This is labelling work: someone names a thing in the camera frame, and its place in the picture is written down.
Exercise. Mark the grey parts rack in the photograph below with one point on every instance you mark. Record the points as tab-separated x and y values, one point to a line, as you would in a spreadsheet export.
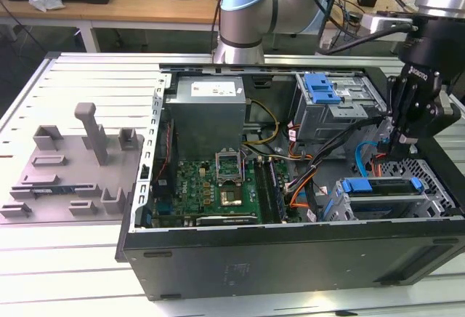
72	171

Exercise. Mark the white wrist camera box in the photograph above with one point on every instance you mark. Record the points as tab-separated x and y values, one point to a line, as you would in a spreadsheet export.
376	24

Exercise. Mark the crumpled white paper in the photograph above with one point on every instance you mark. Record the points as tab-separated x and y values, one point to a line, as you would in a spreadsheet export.
45	3

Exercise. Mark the black RAM slot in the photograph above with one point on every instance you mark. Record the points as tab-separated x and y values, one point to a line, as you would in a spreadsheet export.
261	193

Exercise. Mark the grey side wrist camera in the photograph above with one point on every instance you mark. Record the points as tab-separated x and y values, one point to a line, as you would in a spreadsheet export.
444	99

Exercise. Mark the CPU socket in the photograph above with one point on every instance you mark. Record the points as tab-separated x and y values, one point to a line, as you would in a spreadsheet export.
230	197

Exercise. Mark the RAM stick in slot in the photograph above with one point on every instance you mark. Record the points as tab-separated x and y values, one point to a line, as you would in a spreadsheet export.
278	193

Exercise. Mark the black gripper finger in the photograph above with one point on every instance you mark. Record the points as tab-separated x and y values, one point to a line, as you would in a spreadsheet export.
436	124
395	99

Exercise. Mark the black graphics card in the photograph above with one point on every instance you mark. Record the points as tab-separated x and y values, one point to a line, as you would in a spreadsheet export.
225	220

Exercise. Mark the grey power supply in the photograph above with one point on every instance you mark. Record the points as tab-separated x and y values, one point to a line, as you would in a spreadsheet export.
207	120

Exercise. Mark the green motherboard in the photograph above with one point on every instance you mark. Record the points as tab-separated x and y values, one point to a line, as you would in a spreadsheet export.
192	186

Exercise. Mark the grey metal disk bay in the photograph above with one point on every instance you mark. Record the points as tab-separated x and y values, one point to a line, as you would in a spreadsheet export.
434	206

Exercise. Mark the black PC case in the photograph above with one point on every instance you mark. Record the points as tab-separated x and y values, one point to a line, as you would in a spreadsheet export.
254	259

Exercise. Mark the blue plastic drive latch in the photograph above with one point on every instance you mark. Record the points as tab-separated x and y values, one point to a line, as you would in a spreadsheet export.
319	91

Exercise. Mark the hard disk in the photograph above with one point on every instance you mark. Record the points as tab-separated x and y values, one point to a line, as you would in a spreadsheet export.
357	185

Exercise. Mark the grey metal drive cage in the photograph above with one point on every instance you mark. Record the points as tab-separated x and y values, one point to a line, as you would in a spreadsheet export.
316	120

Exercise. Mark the wooden desk white frame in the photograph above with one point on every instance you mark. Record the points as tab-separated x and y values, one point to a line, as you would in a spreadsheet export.
385	2
109	11

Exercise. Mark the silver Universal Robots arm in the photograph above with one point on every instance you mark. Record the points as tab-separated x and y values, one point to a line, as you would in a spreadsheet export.
247	22

